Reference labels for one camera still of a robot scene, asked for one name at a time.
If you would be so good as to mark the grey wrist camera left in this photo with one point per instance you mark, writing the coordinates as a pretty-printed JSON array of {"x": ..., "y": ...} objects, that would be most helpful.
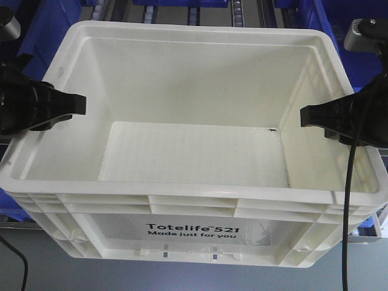
[{"x": 10, "y": 27}]

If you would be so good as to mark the blue bin left shelf two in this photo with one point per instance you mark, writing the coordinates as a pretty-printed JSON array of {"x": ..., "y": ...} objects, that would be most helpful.
[{"x": 43, "y": 27}]

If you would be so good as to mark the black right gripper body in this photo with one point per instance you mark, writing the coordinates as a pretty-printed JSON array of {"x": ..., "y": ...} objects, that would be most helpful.
[{"x": 368, "y": 113}]

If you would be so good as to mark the white plastic tote bin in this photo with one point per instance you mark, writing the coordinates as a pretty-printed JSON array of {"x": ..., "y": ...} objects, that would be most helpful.
[{"x": 191, "y": 147}]

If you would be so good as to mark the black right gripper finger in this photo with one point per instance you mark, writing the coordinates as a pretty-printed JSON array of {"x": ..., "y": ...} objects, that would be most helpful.
[
  {"x": 346, "y": 140},
  {"x": 333, "y": 116}
]

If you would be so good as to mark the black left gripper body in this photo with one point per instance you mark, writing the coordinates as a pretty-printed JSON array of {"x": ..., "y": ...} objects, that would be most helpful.
[{"x": 17, "y": 95}]

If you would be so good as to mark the blue bin rear middle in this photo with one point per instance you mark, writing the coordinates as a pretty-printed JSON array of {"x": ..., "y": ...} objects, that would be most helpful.
[{"x": 184, "y": 3}]

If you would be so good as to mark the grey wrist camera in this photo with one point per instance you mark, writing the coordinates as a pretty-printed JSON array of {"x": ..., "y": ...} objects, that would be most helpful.
[
  {"x": 10, "y": 27},
  {"x": 367, "y": 36}
]

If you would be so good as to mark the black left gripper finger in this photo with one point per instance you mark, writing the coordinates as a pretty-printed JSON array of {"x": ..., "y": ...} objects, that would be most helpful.
[
  {"x": 50, "y": 104},
  {"x": 50, "y": 124}
]

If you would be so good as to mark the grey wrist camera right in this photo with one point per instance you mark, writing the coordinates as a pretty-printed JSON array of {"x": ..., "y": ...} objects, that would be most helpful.
[{"x": 367, "y": 36}]

